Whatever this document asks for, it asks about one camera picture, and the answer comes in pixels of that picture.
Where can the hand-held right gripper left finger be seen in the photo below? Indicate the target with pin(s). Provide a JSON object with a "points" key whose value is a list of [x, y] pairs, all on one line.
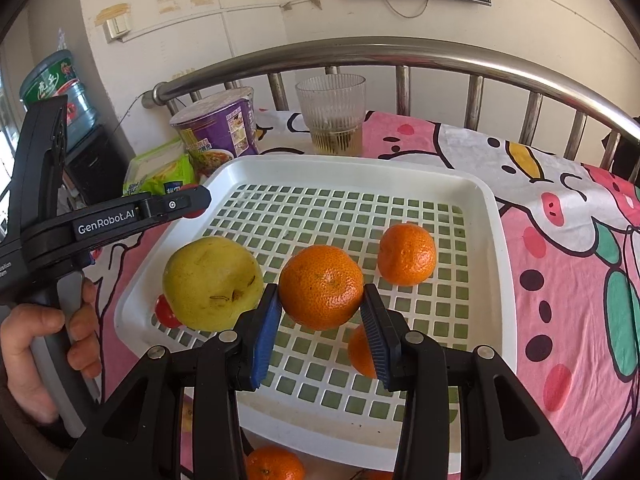
{"points": [[266, 330]]}

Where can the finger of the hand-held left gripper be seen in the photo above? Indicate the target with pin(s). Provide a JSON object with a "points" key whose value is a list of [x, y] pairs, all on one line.
{"points": [[175, 204]]}

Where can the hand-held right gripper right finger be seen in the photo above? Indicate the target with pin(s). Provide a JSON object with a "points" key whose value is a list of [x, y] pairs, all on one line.
{"points": [[376, 332]]}

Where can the small red tomato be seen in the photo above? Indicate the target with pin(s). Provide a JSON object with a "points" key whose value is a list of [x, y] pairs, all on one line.
{"points": [[194, 212], [165, 312]]}

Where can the large orange tangerine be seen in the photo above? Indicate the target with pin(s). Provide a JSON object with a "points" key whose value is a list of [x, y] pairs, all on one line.
{"points": [[320, 285]]}

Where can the white perforated plastic tray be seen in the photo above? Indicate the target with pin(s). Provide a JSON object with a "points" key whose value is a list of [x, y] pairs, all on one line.
{"points": [[350, 171]]}

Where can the person's left forearm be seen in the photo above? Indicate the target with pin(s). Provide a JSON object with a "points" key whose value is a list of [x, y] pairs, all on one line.
{"points": [[25, 440]]}

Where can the person's left hand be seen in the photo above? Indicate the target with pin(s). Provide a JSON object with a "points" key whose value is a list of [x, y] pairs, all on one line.
{"points": [[25, 360]]}

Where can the green snack packet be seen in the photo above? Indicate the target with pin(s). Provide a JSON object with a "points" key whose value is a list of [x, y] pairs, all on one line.
{"points": [[155, 170]]}

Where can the black water dispenser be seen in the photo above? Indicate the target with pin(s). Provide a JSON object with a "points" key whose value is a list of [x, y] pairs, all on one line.
{"points": [[100, 165]]}

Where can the yellow-green pear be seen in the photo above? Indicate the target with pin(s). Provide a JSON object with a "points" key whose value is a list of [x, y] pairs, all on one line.
{"points": [[210, 280]]}

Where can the purple instant noodle cup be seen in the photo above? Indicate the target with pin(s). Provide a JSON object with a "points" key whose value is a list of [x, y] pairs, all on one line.
{"points": [[220, 130]]}

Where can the blue water jug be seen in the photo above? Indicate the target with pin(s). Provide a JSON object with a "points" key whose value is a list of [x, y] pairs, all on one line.
{"points": [[55, 80]]}

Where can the yellow fruit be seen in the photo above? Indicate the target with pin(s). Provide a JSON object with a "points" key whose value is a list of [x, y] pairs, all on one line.
{"points": [[187, 417]]}

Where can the ribbed clear glass cup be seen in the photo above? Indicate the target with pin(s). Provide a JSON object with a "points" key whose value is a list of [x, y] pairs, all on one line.
{"points": [[331, 110]]}

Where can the pink cartoon printed bed sheet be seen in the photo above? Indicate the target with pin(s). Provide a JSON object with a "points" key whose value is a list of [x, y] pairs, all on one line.
{"points": [[560, 270]]}

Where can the dark cloth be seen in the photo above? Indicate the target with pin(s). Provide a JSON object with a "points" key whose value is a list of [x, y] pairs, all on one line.
{"points": [[625, 160]]}

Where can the white light switch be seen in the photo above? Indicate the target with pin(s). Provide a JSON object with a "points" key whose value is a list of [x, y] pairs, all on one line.
{"points": [[117, 28]]}

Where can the steel bed rail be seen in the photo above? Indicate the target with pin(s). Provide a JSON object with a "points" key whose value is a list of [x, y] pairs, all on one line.
{"points": [[450, 60]]}

